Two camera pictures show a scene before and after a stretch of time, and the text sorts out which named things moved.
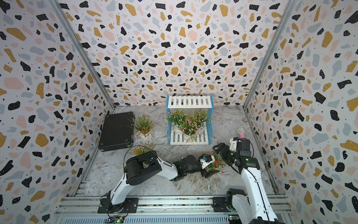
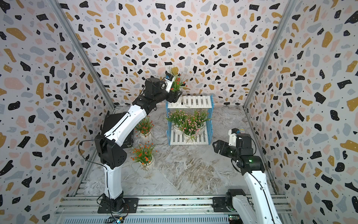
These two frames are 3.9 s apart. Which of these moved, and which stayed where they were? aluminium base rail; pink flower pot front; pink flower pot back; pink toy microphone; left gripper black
Moved: left gripper black
Stayed: pink flower pot front; pink flower pot back; aluminium base rail; pink toy microphone
